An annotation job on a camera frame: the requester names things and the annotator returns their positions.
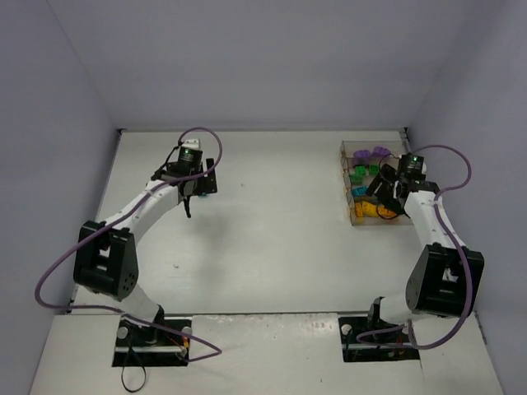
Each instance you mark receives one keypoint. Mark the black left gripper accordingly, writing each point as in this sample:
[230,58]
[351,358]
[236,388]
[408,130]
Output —
[202,185]

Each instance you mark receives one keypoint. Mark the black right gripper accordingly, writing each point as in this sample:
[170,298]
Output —
[381,186]

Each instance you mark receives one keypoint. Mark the teal lotus frog oval lego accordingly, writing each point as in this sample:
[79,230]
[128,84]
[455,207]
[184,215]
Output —
[359,191]

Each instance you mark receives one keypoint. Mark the yellow long lego brick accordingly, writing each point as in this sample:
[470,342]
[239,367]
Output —
[365,209]

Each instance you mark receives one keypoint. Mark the purple butterfly curved lego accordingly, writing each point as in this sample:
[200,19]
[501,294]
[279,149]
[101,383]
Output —
[361,157]

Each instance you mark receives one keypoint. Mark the orange butterfly oval lego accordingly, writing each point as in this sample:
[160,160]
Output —
[385,214]

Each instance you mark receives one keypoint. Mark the green square lego brick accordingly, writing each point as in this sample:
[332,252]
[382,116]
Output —
[360,170]

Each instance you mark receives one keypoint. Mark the purple lotus oval lego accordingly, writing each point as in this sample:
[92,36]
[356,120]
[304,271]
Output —
[379,152]

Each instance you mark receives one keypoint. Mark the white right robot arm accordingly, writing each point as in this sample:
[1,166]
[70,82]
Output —
[444,282]

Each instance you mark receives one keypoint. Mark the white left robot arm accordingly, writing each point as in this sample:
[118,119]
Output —
[108,264]

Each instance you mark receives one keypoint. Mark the clear green-lego bin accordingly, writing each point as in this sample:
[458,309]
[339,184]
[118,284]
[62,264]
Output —
[348,164]

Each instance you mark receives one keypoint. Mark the clear yellow-lego bin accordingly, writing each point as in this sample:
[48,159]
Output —
[356,221]

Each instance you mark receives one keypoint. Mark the clear purple-lego bin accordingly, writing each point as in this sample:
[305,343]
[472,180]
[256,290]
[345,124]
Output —
[348,147]

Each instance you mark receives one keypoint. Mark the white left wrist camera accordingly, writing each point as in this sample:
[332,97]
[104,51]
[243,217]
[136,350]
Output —
[192,144]

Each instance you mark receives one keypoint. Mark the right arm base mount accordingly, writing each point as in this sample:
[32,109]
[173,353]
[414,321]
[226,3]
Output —
[366,338]

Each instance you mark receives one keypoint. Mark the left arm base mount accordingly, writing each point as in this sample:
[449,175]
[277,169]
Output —
[141,346]

